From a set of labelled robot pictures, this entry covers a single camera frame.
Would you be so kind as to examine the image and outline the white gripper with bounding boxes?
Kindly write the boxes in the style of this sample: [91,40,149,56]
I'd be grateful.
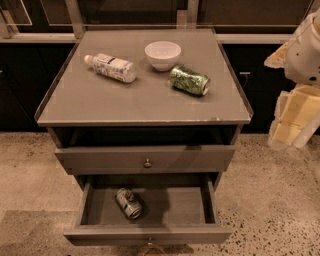
[268,84,320,149]

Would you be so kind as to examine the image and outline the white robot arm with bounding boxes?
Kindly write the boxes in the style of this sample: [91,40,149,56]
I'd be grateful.
[264,10,320,149]

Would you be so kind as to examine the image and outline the grey top drawer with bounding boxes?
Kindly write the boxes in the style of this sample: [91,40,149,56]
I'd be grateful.
[55,145,235,175]

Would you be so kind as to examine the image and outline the crumpled green soda can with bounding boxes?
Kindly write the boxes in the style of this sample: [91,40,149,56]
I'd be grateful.
[169,65,209,96]

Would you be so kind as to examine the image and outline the grey drawer cabinet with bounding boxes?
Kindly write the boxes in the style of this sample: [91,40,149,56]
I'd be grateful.
[34,28,254,192]

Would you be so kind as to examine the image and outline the metal middle drawer knob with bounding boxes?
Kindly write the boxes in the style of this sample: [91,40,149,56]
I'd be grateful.
[143,239,164,256]

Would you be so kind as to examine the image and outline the open grey middle drawer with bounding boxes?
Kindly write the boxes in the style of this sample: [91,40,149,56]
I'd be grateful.
[64,174,231,246]

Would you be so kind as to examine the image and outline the round metal top knob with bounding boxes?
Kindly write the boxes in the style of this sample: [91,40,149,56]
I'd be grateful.
[144,159,152,168]

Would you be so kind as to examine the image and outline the white ceramic bowl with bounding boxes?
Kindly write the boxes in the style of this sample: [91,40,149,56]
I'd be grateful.
[145,41,181,71]

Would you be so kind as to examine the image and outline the clear plastic water bottle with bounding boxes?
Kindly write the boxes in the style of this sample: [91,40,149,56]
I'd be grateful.
[84,53,136,83]

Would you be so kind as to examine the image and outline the metal window frame rail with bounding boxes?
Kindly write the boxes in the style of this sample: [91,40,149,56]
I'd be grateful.
[0,0,320,45]

